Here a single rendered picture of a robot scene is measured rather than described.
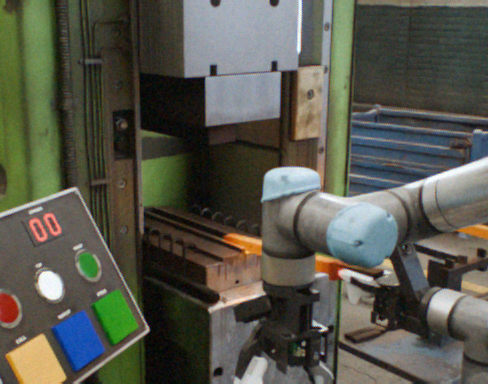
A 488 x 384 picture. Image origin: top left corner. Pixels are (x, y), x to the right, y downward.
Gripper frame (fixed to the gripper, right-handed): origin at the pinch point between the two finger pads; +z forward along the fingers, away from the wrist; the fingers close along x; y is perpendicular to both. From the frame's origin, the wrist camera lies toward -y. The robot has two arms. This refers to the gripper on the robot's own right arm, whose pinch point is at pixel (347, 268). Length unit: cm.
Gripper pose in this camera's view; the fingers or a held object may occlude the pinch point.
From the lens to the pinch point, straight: 141.5
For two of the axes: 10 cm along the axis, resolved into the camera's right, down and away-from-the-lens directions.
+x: 7.8, -2.2, 5.9
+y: 0.3, 9.5, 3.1
